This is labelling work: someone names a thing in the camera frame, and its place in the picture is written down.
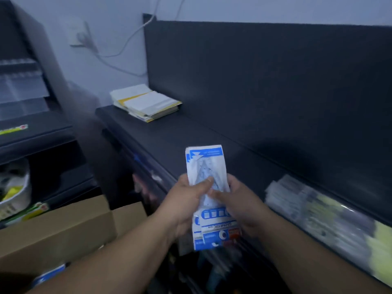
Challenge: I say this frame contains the person's left hand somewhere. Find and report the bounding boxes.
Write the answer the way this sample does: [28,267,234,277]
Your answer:
[154,173,214,241]

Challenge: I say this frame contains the person's right hand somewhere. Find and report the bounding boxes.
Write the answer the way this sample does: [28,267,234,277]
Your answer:
[207,174,276,238]

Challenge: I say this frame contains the blue white plastic packet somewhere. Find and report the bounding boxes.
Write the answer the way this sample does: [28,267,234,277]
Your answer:
[185,145,241,251]

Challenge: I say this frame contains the person's left forearm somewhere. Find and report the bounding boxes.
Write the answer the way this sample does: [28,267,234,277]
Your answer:
[26,211,172,294]

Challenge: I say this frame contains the person's right forearm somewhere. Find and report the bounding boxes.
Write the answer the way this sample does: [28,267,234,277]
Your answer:
[249,213,392,294]

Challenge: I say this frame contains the black shelf unit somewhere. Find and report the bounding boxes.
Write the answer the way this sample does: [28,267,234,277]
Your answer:
[96,13,392,294]

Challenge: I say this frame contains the stack of white yellow booklets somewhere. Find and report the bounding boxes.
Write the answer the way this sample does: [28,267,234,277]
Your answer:
[110,84,183,123]

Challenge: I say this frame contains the row of clear plastic packets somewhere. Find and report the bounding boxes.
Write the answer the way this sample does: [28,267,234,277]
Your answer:
[264,174,392,286]

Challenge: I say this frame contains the brown cardboard box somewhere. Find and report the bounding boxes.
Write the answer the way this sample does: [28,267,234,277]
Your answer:
[0,194,148,294]

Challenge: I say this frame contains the green yellow packet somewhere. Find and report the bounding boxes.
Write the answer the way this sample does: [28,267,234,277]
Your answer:
[4,202,49,226]

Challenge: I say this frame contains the blue white packet in box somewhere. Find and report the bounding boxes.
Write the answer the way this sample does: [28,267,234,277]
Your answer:
[31,264,68,288]

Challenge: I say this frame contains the black side shelf rack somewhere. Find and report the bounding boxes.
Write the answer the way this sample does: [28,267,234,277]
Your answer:
[0,0,101,230]

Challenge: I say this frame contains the white basket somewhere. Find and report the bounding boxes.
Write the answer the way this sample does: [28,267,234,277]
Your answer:
[0,159,32,221]

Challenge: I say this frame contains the yellow green shelf label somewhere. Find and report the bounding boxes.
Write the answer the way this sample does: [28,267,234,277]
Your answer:
[0,124,29,136]

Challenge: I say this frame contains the clear plastic shelf dividers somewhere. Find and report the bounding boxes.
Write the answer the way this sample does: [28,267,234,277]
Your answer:
[0,58,50,121]

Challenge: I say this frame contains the white power cable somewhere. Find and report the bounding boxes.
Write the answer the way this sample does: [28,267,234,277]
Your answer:
[78,0,187,77]

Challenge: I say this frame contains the white wall socket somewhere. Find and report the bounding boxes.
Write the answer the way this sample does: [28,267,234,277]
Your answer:
[63,17,89,48]

